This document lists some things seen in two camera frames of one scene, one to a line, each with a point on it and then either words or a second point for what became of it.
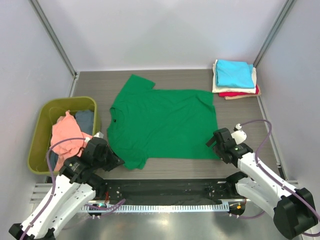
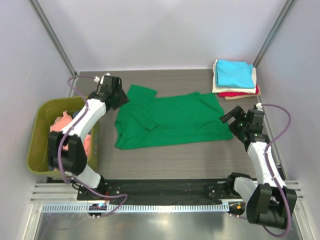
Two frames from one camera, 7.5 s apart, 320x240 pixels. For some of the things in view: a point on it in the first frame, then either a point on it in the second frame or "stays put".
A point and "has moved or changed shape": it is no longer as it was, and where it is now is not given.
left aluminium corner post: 49,31 stays put
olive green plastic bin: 48,111 stays put
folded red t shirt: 226,94 stays put
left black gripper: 115,161 → 123,98
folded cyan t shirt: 234,73 stays put
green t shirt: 147,123 has moved or changed shape
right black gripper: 216,150 → 238,112
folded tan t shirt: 259,93 stays put
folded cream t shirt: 215,89 stays put
